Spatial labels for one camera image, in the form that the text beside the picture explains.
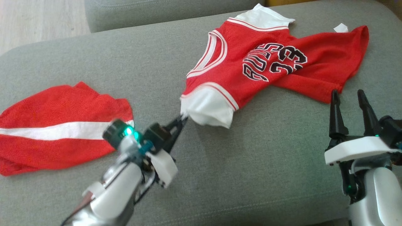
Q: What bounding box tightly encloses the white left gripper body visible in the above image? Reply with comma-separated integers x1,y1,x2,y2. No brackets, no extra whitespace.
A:
103,119,178,189

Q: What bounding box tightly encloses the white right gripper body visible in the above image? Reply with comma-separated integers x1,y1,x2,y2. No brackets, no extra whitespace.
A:
324,134,402,202

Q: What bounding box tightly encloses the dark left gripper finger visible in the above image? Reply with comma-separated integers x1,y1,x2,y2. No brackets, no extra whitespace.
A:
163,121,186,153
163,115,189,139

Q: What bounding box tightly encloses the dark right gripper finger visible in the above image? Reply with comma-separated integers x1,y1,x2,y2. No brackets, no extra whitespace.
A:
328,89,349,140
357,89,382,137

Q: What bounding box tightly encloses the red basketball jersey white trim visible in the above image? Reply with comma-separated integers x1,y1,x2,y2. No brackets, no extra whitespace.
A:
180,3,370,129

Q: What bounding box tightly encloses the red shorts white stripe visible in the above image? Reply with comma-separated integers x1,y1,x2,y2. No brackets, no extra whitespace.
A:
0,82,135,177

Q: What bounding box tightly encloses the small grey sofa seat cushion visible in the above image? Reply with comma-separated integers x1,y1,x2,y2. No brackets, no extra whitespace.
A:
84,0,265,34

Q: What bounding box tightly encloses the big yellow sofa back cushion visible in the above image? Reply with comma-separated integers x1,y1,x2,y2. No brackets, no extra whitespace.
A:
265,0,318,7

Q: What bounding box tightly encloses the black cable teal connector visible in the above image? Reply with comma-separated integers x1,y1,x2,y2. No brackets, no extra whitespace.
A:
133,140,156,205

